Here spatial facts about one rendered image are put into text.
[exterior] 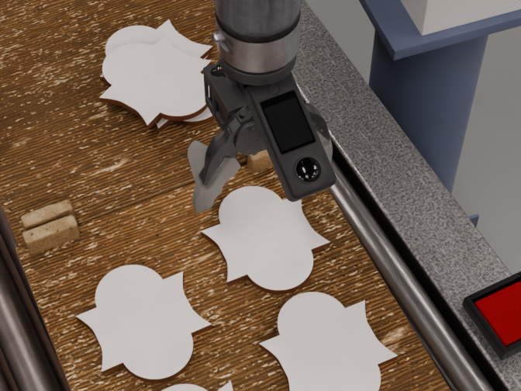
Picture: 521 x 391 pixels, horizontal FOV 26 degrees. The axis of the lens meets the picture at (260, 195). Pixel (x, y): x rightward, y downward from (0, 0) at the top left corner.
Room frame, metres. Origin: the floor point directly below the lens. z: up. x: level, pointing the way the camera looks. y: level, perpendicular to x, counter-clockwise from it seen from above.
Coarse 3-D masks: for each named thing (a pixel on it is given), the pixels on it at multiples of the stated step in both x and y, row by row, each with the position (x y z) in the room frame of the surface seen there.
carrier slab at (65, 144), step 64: (0, 0) 1.06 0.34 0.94; (64, 0) 1.06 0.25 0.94; (128, 0) 1.06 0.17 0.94; (192, 0) 1.06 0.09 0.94; (0, 64) 0.95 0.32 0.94; (64, 64) 0.95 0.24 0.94; (0, 128) 0.85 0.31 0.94; (64, 128) 0.85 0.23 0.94; (128, 128) 0.85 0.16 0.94; (192, 128) 0.85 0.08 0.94; (0, 192) 0.75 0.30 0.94; (64, 192) 0.75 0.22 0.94; (128, 192) 0.75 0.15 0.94
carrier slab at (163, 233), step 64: (192, 192) 0.75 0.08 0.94; (320, 192) 0.75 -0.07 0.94; (64, 256) 0.67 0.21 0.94; (128, 256) 0.67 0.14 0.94; (192, 256) 0.67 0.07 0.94; (320, 256) 0.67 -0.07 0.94; (64, 320) 0.59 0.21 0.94; (256, 320) 0.59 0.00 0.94; (384, 320) 0.59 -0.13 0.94; (128, 384) 0.51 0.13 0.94; (192, 384) 0.51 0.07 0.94; (256, 384) 0.51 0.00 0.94; (384, 384) 0.51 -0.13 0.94
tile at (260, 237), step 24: (240, 192) 0.75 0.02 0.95; (264, 192) 0.75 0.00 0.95; (240, 216) 0.71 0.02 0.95; (264, 216) 0.71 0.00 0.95; (288, 216) 0.71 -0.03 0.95; (216, 240) 0.68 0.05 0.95; (240, 240) 0.68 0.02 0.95; (264, 240) 0.68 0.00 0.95; (288, 240) 0.68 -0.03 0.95; (312, 240) 0.68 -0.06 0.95; (240, 264) 0.65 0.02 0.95; (264, 264) 0.65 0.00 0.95; (288, 264) 0.65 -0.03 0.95; (312, 264) 0.65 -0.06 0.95; (264, 288) 0.62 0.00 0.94; (288, 288) 0.62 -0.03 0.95
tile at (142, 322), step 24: (120, 288) 0.62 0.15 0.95; (144, 288) 0.62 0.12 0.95; (168, 288) 0.62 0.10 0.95; (96, 312) 0.59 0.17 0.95; (120, 312) 0.59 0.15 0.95; (144, 312) 0.59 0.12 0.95; (168, 312) 0.59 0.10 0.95; (192, 312) 0.59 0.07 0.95; (96, 336) 0.56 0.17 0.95; (120, 336) 0.56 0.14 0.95; (144, 336) 0.56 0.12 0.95; (168, 336) 0.56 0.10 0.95; (192, 336) 0.57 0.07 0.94; (120, 360) 0.54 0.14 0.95; (144, 360) 0.54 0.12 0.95; (168, 360) 0.54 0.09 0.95
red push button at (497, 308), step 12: (504, 288) 0.63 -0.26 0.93; (516, 288) 0.63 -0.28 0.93; (480, 300) 0.62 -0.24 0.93; (492, 300) 0.62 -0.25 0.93; (504, 300) 0.62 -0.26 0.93; (516, 300) 0.62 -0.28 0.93; (480, 312) 0.60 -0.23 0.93; (492, 312) 0.60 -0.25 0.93; (504, 312) 0.60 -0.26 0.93; (516, 312) 0.60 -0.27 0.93; (492, 324) 0.59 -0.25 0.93; (504, 324) 0.59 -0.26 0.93; (516, 324) 0.59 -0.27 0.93; (504, 336) 0.57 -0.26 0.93; (516, 336) 0.57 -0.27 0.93
